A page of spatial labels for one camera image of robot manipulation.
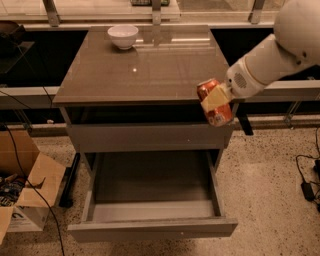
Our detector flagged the grey drawer cabinet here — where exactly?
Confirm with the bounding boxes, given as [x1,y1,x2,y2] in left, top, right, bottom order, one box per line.
[54,25,229,168]

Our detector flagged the open cardboard box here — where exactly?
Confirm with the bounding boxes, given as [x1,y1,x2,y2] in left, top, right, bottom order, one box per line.
[0,131,65,244]

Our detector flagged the white ceramic bowl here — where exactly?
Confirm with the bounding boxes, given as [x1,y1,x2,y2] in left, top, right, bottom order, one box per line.
[107,25,139,50]

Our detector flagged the dark object on left shelf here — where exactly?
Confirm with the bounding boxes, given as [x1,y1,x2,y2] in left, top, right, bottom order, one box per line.
[0,21,25,54]

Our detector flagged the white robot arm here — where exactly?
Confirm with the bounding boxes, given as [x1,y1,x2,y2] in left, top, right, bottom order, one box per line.
[201,0,320,112]

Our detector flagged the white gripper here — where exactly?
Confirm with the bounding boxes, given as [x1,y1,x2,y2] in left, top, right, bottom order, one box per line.
[201,57,266,112]

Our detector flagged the black floor cable left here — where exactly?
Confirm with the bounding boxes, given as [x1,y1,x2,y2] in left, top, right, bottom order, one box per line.
[0,89,66,256]

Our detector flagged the black power adapter with cable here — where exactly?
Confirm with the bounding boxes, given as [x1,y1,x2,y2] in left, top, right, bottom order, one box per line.
[295,127,320,213]

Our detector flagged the red coke can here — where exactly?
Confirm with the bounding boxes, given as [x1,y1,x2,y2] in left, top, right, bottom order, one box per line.
[197,79,232,127]

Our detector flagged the open grey middle drawer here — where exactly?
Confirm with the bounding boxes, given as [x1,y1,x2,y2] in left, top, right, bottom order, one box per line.
[68,150,237,242]

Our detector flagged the closed grey top drawer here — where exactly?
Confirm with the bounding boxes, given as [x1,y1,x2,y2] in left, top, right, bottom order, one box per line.
[66,124,234,153]

